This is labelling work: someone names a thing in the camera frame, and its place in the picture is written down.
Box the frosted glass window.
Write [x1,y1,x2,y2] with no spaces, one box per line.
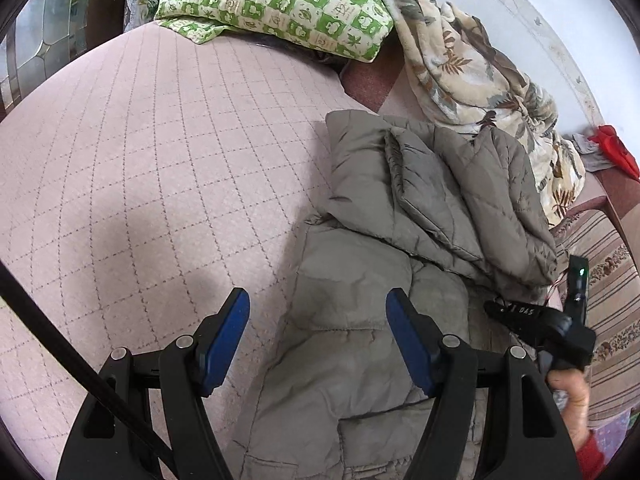
[0,0,98,111]

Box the grey quilted puffer jacket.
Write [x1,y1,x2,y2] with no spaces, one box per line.
[221,110,559,480]

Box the person's right forearm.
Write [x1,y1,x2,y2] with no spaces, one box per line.
[574,432,613,480]

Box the cream leaf print blanket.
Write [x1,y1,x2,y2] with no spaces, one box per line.
[362,0,586,228]

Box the striped floral sheet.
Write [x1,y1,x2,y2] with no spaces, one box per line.
[552,209,640,423]

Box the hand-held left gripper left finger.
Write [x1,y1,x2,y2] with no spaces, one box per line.
[56,287,251,480]

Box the grey cloth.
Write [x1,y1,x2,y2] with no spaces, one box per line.
[565,132,621,172]

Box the pink quilted bed cover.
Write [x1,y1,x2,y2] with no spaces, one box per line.
[0,22,436,480]

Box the person's right hand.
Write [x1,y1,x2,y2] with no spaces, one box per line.
[547,369,592,453]

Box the black cable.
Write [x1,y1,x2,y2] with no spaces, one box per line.
[0,262,177,467]

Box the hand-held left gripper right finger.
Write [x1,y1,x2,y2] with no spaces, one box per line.
[385,287,584,480]

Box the green checkered pillow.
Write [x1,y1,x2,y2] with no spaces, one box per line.
[152,0,396,63]

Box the red cloth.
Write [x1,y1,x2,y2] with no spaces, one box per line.
[589,124,640,183]

